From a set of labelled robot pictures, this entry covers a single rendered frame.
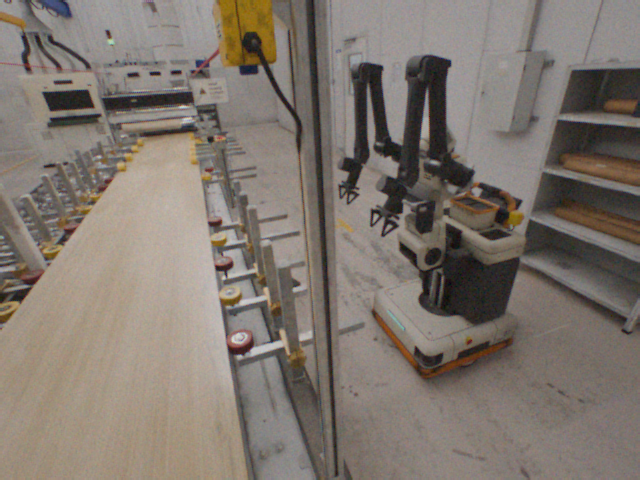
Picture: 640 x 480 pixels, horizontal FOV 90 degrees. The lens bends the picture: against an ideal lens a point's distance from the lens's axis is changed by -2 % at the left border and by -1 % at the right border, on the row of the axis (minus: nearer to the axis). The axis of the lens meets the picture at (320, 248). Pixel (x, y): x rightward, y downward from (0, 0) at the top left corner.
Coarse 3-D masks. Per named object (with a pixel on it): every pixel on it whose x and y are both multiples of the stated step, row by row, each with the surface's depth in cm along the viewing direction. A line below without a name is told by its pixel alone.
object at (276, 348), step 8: (352, 320) 111; (360, 320) 111; (344, 328) 108; (352, 328) 110; (360, 328) 111; (304, 336) 106; (272, 344) 103; (280, 344) 103; (304, 344) 105; (248, 352) 100; (256, 352) 101; (264, 352) 101; (272, 352) 102; (280, 352) 103; (240, 360) 98; (248, 360) 100; (256, 360) 101
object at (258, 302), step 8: (296, 288) 128; (304, 288) 127; (264, 296) 124; (296, 296) 127; (240, 304) 121; (248, 304) 121; (256, 304) 122; (264, 304) 123; (232, 312) 120; (240, 312) 121
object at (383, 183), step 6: (384, 174) 124; (414, 174) 122; (378, 180) 125; (384, 180) 122; (390, 180) 122; (396, 180) 123; (408, 180) 122; (414, 180) 122; (378, 186) 124; (384, 186) 121; (390, 186) 122; (408, 186) 123; (384, 192) 123; (390, 192) 123
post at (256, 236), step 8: (248, 208) 126; (248, 216) 129; (256, 216) 128; (256, 224) 130; (256, 232) 132; (256, 240) 133; (256, 248) 135; (256, 256) 136; (256, 264) 140; (264, 272) 141
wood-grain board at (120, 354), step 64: (128, 192) 235; (192, 192) 226; (64, 256) 151; (128, 256) 147; (192, 256) 144; (64, 320) 109; (128, 320) 107; (192, 320) 105; (0, 384) 86; (64, 384) 85; (128, 384) 84; (192, 384) 83; (0, 448) 71; (64, 448) 70; (128, 448) 69; (192, 448) 69
